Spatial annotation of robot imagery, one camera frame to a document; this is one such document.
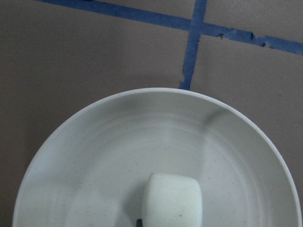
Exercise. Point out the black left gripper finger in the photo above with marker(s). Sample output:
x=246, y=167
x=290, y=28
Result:
x=139, y=223

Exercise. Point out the cream round plate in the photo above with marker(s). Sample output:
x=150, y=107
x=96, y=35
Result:
x=92, y=170

